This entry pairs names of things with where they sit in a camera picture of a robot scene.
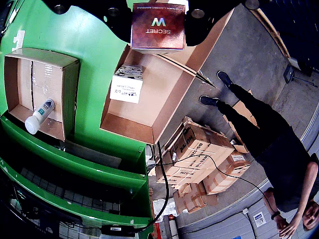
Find cow print carton box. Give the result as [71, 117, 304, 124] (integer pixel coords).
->
[109, 64, 144, 104]

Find bystander hand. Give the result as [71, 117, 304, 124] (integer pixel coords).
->
[276, 216, 299, 239]

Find printed brown cardboard box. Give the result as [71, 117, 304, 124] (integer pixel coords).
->
[156, 116, 235, 186]

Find black power adapter brick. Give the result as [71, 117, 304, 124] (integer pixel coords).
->
[101, 225, 137, 237]

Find taped brown cardboard box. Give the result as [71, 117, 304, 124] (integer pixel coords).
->
[203, 151, 251, 195]

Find bystander head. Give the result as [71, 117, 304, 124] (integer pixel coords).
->
[302, 199, 319, 231]

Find pile of small cardboard boxes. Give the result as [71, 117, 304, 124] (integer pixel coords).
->
[173, 183, 219, 215]

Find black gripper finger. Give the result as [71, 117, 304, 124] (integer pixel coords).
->
[42, 0, 133, 43]
[184, 0, 261, 47]

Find green metal shelf unit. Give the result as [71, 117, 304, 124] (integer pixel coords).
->
[0, 114, 153, 239]

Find bystander forearm with wristband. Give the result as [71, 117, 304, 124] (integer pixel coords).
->
[263, 190, 282, 221]

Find stacked brown shipping boxes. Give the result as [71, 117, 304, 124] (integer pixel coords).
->
[156, 153, 281, 215]

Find red carton box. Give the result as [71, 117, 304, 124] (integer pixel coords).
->
[131, 2, 186, 55]

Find blue and white paper notice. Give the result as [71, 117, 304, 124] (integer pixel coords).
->
[253, 211, 267, 228]

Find bystander torso black shirt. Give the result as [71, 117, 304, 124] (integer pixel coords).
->
[256, 124, 319, 212]

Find thin black cable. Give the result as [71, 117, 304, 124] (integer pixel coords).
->
[134, 140, 170, 234]

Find shallow cardboard tray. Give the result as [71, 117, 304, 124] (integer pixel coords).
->
[3, 47, 80, 142]

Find open brown cardboard box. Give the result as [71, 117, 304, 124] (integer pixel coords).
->
[99, 44, 215, 145]
[157, 7, 236, 88]

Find bystander bare forearm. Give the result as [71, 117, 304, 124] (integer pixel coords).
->
[291, 161, 319, 225]

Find white bottle with teal label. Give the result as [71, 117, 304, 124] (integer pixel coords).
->
[24, 98, 55, 135]

